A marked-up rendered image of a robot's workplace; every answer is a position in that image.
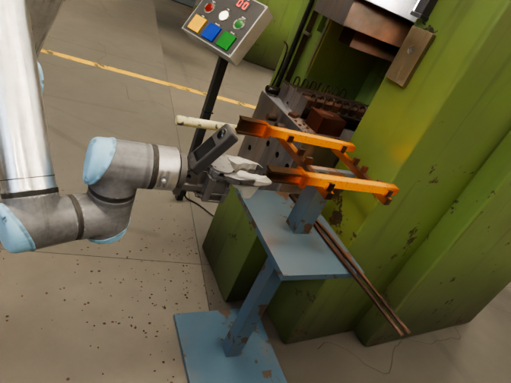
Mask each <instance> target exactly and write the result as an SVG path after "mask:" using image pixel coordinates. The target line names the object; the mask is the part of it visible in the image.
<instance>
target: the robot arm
mask: <svg viewBox="0 0 511 383"><path fill-rule="evenodd" d="M64 2H65V0H0V186H1V191H0V195H1V200H2V202H1V203H0V241H1V243H2V244H3V246H4V247H5V249H6V250H7V251H9V252H11V253H15V254H17V253H21V252H28V251H32V252H34V251H36V249H39V248H45V247H49V246H52V245H58V244H62V243H66V242H71V241H75V240H82V239H87V240H88V241H90V242H93V243H97V244H108V243H111V242H115V241H117V240H119V239H120V238H122V237H123V235H124V234H125V231H126V230H127V227H128V225H129V223H130V215H131V212H132V206H133V203H134V200H135V194H136V191H137V188H143V189H156V190H164V191H173V194H174V195H179V194H180V192H181V191H186V192H194V193H195V196H196V195H197V196H196V197H197V198H200V199H201V201H203V202H213V203H222V204H223V203H224V201H225V198H226V197H227V196H228V194H229V192H230V187H229V186H230V184H232V186H233V187H234V188H239V189H240V190H241V193H242V197H243V198H251V197H252V195H253V194H254V193H255V192H256V190H257V189H258V188H259V186H262V185H270V184H271V183H272V181H271V180H270V179H269V178H268V177H267V176H260V175H257V174H251V173H248V170H249V169H254V170H263V167H262V166H260V165H259V164H258V163H255V162H252V161H251V160H247V159H243V158H242V157H237V156H234V155H230V154H224V153H225V152H226V151H227V150H228V149H230V148H231V147H232V146H233V145H234V144H235V143H236V142H238V140H239V138H238V137H237V135H236V133H235V131H234V130H233V128H232V127H231V126H230V125H229V124H227V123H226V124H224V125H223V126H222V127H221V128H219V129H218V130H217V131H216V132H215V133H214V134H213V135H212V136H211V137H209V138H208V139H207V140H206V141H205V142H204V143H202V144H201V145H200V146H199V147H197V148H196V149H195V150H194V151H193V152H192V153H190V155H188V156H186V154H183V153H180V152H179V150H178V149H177V148H176V147H169V146H163V145H158V144H146V143H141V142H135V141H126V140H120V139H115V138H103V137H95V138H93V139H92V140H91V141H90V143H89V145H88V148H87V153H86V156H85V161H84V168H83V181H84V183H86V184H87V185H88V188H87V192H85V193H78V194H73V195H59V187H58V184H57V182H56V176H55V171H54V166H53V161H52V151H51V147H50V142H49V132H48V128H47V122H46V114H45V108H44V103H43V87H44V84H43V80H44V79H43V71H42V68H41V66H40V63H39V62H38V61H37V58H38V56H39V54H40V52H41V49H42V48H43V45H44V43H45V41H46V39H47V37H48V35H49V33H50V31H51V29H52V26H53V24H54V23H55V21H56V18H57V17H58V15H59V12H60V11H61V8H62V6H63V4H64ZM196 193H197V194H196ZM211 200H213V201H211Z"/></svg>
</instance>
